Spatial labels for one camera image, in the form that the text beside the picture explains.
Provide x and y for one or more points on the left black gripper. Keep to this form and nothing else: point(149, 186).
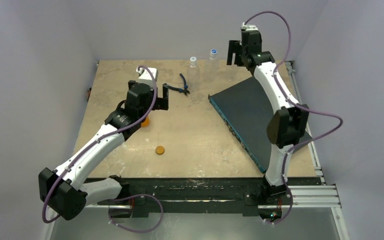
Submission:
point(161, 102)

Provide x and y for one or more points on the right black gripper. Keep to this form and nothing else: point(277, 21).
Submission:
point(235, 52)

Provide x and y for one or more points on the blue white bottle cap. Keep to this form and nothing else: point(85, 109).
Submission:
point(213, 52)

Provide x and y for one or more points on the orange juice bottle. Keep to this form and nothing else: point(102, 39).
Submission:
point(145, 122)

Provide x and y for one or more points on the clear plastic bottle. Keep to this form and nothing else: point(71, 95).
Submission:
point(211, 68)

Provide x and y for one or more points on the orange bottle cap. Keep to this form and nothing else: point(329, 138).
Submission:
point(159, 150)

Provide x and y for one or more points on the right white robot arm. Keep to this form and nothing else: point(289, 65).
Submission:
point(288, 123)

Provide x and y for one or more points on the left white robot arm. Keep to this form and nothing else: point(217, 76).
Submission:
point(65, 190)

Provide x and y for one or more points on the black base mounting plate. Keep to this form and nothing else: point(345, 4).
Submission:
point(214, 195)

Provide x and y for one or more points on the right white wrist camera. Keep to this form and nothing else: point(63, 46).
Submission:
point(245, 27)

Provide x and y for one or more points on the dark network switch box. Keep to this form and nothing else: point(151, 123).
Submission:
point(246, 110)

